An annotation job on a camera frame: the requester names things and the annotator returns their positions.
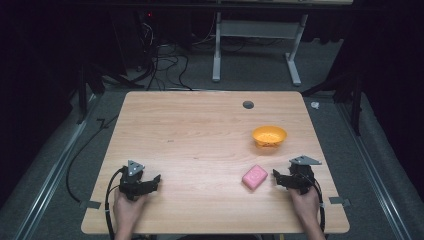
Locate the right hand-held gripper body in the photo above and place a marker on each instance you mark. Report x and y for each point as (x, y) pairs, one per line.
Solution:
(301, 176)

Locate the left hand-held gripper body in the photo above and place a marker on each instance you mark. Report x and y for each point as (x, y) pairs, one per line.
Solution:
(131, 181)

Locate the person's left hand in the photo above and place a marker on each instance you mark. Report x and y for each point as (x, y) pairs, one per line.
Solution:
(128, 210)

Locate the person's right hand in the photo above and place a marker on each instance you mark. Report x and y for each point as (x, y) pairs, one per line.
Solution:
(306, 205)

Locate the pink soap bar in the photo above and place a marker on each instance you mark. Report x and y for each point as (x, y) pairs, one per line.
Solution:
(255, 177)

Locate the orange plastic bowl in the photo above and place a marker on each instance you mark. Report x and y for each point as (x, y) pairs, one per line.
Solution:
(269, 136)

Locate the grey tape strip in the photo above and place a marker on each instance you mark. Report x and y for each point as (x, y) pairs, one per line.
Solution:
(339, 201)
(90, 204)

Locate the small white floor object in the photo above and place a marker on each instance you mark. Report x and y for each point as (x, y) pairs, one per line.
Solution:
(315, 105)

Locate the grey round table grommet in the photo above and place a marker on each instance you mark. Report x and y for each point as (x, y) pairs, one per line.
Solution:
(248, 105)

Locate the black tripod stand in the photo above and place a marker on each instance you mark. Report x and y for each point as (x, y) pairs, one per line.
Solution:
(346, 90)
(88, 83)

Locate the metal floor rail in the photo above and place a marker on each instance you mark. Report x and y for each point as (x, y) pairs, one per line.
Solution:
(50, 180)
(373, 166)

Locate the white metal desk frame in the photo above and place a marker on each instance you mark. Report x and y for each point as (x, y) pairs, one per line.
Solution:
(256, 30)

